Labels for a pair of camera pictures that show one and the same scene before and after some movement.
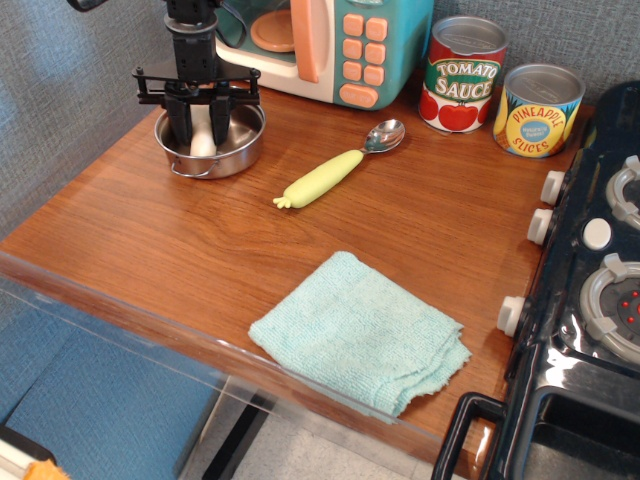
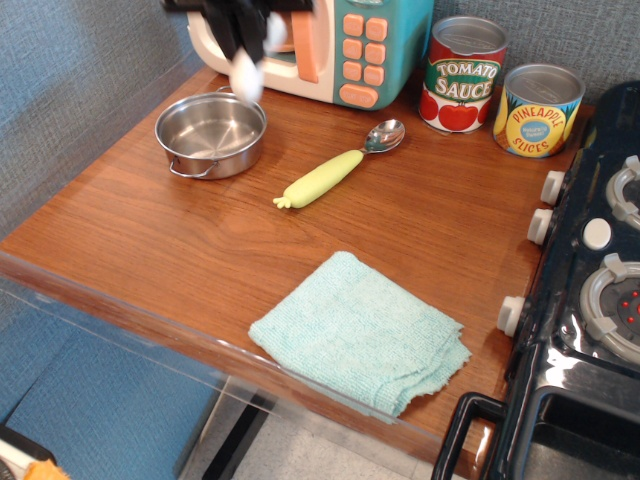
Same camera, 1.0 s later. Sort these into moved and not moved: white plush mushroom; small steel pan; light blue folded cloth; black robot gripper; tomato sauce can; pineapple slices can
Moved: white plush mushroom; black robot gripper
Not moved: light blue folded cloth; small steel pan; tomato sauce can; pineapple slices can
